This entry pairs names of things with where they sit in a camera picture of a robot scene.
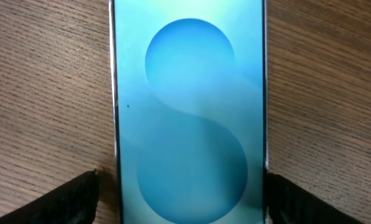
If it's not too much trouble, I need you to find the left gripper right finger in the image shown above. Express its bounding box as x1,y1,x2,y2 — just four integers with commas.
265,173,362,224

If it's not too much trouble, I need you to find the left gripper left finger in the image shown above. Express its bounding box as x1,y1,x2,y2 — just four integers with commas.
0,170,99,224

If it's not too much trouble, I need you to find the turquoise screen smartphone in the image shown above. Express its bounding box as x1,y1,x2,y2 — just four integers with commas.
109,0,268,224

